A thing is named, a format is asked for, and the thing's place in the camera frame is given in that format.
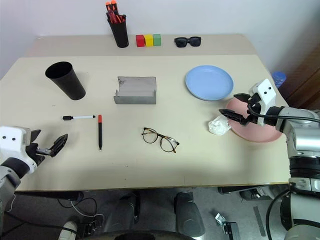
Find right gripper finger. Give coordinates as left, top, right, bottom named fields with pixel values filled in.
left=218, top=108, right=248, bottom=126
left=233, top=92, right=251, bottom=103

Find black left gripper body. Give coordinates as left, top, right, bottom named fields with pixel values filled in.
left=25, top=141, right=53, bottom=166

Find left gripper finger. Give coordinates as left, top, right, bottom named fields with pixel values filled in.
left=50, top=133, right=69, bottom=158
left=30, top=129, right=42, bottom=145

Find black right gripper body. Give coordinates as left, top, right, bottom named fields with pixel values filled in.
left=240, top=92, right=264, bottom=127

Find crumpled white tissue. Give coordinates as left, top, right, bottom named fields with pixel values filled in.
left=207, top=116, right=232, bottom=136

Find pink plate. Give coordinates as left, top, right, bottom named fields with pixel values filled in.
left=225, top=98, right=284, bottom=144

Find white marker black cap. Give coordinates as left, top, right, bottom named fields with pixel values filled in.
left=61, top=114, right=97, bottom=122

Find blue plate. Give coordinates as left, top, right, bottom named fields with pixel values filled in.
left=184, top=64, right=235, bottom=102

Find blue bottle cap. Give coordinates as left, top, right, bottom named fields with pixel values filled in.
left=271, top=71, right=287, bottom=89

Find black pen orange cap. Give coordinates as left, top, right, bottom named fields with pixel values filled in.
left=97, top=114, right=104, bottom=151

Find empty black cup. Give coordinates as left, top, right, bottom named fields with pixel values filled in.
left=44, top=61, right=87, bottom=101

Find tortoiseshell eyeglasses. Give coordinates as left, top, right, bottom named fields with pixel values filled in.
left=140, top=127, right=181, bottom=154

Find black sunglasses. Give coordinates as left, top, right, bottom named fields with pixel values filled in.
left=173, top=36, right=202, bottom=49

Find white rounded foot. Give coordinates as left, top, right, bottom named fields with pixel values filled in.
left=58, top=220, right=79, bottom=240

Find open grey box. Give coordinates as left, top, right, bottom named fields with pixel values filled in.
left=113, top=76, right=158, bottom=106

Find dark grey rounded shape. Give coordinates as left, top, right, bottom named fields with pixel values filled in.
left=102, top=191, right=139, bottom=234
left=173, top=191, right=206, bottom=238

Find small white clip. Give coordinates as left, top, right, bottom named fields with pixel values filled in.
left=214, top=213, right=225, bottom=227

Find red cube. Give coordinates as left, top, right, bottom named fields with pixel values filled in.
left=135, top=34, right=147, bottom=48

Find black pen holder cup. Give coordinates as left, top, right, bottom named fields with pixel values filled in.
left=106, top=14, right=130, bottom=49

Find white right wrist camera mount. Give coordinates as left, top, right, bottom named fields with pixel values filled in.
left=248, top=78, right=278, bottom=126

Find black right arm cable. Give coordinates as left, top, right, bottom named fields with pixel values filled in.
left=246, top=101, right=320, bottom=120

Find black floor cable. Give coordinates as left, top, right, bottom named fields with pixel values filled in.
left=56, top=196, right=99, bottom=219

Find white floor cable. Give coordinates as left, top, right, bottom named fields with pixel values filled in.
left=70, top=199, right=104, bottom=219

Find black torso cable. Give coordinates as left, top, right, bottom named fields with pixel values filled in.
left=265, top=182, right=296, bottom=240

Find black metal bracket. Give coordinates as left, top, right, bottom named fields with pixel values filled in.
left=221, top=220, right=241, bottom=240

